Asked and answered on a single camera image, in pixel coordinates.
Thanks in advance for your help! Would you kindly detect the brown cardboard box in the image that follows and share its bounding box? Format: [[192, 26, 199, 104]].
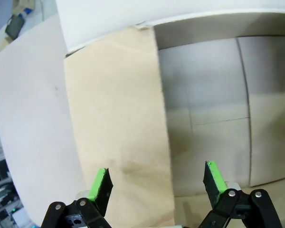
[[63, 10, 285, 226]]

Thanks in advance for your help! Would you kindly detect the black-green left gripper right finger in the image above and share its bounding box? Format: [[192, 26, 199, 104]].
[[197, 160, 283, 228]]

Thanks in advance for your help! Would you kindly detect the black-green left gripper left finger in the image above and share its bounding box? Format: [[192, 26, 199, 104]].
[[41, 167, 114, 228]]

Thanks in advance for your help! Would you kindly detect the metal equipment rack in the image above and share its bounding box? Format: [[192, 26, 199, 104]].
[[0, 142, 29, 226]]

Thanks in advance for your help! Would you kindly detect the dark green bag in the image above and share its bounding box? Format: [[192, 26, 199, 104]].
[[5, 14, 26, 40]]

